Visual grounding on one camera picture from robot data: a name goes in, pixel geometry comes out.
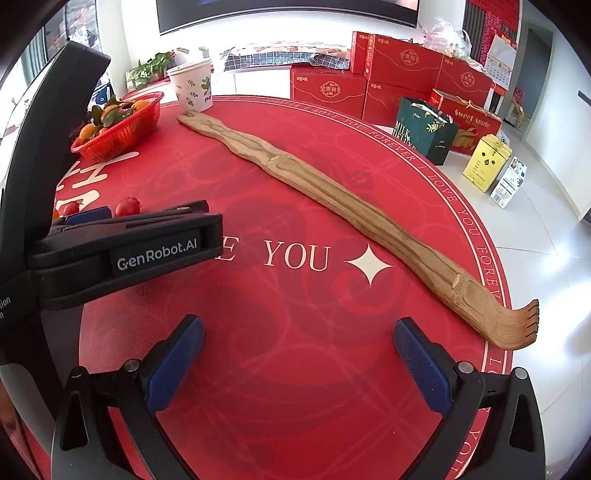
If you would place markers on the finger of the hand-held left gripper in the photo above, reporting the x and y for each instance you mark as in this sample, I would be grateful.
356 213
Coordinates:
90 215
184 228

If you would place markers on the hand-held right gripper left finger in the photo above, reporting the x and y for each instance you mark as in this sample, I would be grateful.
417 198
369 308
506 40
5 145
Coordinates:
175 364

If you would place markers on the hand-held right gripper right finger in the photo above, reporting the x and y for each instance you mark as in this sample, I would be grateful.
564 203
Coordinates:
422 369

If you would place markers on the cherry tomato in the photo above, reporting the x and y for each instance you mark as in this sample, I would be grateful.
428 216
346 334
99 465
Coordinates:
127 206
69 208

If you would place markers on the red plastic mesh basket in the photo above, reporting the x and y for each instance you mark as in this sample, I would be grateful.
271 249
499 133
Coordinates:
124 134

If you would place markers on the red printed table mat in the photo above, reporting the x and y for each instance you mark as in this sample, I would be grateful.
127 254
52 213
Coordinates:
286 369

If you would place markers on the pile of leafy mandarins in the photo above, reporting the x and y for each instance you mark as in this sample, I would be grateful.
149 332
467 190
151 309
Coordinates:
138 107

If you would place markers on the white leaf-print paper cup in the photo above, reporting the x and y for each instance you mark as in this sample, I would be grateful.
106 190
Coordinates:
190 87

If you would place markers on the green potted plant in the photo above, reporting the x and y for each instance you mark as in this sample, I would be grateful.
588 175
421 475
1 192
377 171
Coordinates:
152 69

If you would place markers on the wooden back scratcher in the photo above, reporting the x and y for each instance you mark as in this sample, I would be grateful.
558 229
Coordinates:
369 221

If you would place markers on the dark plaid cloth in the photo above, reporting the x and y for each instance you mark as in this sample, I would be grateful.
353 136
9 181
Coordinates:
277 57

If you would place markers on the small white carton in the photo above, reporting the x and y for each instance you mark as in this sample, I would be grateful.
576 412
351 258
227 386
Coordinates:
508 182

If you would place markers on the yellow carton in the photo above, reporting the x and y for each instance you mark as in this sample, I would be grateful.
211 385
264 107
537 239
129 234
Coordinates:
485 164

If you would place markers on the dark green gift bag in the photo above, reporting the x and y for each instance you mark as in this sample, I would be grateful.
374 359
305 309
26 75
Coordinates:
422 136

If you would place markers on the clear wrapped gift basket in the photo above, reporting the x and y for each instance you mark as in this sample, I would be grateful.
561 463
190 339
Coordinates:
445 37

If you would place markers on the wall television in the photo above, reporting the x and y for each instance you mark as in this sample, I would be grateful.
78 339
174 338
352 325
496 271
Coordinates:
286 14

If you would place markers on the wall calendar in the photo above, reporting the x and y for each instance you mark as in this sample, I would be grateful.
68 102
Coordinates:
501 62

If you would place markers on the red wall decoration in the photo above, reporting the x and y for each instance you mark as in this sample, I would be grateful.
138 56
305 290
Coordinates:
489 18

